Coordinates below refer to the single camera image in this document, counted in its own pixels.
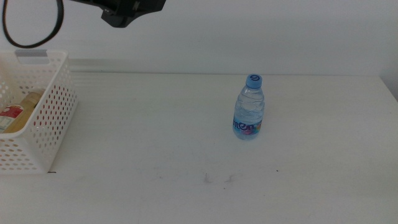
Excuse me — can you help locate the yellow tea bottle red label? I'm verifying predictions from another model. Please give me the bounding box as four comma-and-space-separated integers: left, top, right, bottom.
0, 89, 46, 134

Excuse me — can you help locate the clear water bottle blue cap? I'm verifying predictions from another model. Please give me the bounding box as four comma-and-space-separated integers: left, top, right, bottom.
232, 73, 266, 140

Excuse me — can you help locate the white perforated plastic basket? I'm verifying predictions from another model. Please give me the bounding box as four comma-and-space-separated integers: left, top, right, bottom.
0, 49, 79, 174

